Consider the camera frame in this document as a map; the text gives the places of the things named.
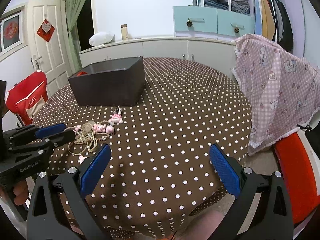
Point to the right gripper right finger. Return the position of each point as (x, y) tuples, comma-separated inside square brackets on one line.
[(273, 217)]

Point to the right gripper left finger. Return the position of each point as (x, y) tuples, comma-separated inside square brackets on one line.
[(46, 216)]

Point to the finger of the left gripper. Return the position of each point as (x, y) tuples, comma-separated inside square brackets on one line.
[(47, 131), (60, 137)]

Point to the dark metal tin box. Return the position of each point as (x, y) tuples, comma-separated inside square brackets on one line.
[(118, 82)]

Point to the left hand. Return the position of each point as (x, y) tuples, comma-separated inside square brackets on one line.
[(20, 191)]

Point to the red cat chair cover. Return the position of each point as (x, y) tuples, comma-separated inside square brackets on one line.
[(27, 97)]

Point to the red orange chair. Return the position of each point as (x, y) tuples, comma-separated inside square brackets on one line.
[(299, 166)]

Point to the white door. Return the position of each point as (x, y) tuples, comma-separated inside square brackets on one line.
[(50, 57)]

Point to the red diamond door decoration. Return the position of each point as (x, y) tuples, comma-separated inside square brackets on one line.
[(46, 30)]

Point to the white plastic bag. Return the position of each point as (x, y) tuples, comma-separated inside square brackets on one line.
[(101, 38)]

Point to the window with red paper-cuts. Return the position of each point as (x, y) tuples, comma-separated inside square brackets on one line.
[(13, 31)]

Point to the brown polka dot tablecloth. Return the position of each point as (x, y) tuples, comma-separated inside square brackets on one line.
[(160, 173)]

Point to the beige jar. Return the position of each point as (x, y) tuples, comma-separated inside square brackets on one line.
[(124, 32)]

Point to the pink patterned draped cloth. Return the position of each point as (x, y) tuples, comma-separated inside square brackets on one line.
[(283, 89)]

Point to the green curtain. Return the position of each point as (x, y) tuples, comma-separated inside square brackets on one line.
[(73, 9)]

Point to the white low cabinet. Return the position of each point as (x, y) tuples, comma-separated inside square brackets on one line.
[(217, 54)]

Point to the teal drawer unit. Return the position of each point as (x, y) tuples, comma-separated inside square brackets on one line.
[(207, 22)]

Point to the hanging clothes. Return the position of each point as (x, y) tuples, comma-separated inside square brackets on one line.
[(271, 20)]

